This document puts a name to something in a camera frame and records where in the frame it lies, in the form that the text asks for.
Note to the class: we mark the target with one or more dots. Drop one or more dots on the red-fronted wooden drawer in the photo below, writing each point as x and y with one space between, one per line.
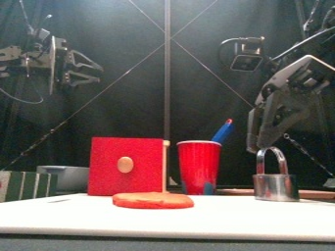
125 165

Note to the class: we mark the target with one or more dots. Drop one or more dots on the silver padlock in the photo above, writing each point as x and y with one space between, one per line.
275 186

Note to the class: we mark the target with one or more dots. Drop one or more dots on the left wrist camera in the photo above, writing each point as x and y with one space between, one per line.
41 34

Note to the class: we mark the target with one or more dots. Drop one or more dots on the red plastic cup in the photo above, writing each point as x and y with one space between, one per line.
197 166

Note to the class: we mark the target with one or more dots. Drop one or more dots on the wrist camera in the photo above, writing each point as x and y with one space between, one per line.
245 54
41 34

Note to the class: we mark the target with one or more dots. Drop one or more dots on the vertical metal frame pole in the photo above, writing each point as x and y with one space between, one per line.
167 72

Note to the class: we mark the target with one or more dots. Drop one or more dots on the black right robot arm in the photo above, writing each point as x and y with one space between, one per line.
311 29

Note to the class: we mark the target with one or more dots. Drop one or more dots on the green striped block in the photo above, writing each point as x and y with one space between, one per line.
25 185

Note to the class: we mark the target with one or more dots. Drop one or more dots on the white cutting board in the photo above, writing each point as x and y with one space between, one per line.
217 219

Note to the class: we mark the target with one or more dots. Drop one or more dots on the blue plastic tool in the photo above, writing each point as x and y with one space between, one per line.
223 132

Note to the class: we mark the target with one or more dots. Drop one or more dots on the flat red dough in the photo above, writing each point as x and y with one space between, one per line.
152 200

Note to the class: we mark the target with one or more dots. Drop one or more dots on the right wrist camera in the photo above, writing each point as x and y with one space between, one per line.
245 54

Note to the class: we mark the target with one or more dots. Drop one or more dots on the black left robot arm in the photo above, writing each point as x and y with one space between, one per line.
13 54

